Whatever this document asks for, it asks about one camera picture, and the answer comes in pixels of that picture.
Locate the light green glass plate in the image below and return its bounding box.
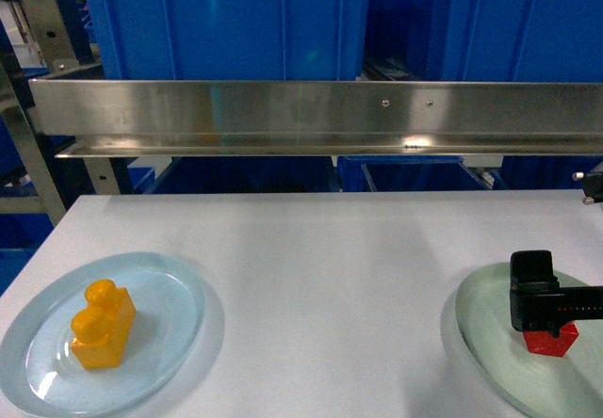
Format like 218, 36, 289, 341
442, 263, 602, 417

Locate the large blue bin left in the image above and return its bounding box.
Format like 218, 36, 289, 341
88, 0, 367, 80

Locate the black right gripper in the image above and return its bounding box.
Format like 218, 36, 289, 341
509, 250, 602, 338

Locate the red one-stud toy block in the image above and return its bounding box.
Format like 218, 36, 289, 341
523, 322, 579, 358

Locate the stainless steel rack frame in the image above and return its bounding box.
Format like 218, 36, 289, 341
1, 0, 132, 224

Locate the light blue glass plate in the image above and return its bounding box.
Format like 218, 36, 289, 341
1, 252, 205, 417

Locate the stainless steel shelf rail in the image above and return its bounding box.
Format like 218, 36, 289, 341
30, 78, 602, 157

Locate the large blue bin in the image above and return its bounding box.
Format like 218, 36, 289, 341
88, 0, 367, 80
367, 0, 603, 84

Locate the large blue bin right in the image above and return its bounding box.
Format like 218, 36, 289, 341
367, 0, 603, 84

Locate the lower blue bin right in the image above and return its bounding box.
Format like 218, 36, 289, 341
336, 155, 493, 192

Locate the yellow two-stud toy block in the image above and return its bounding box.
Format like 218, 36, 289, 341
70, 279, 137, 371

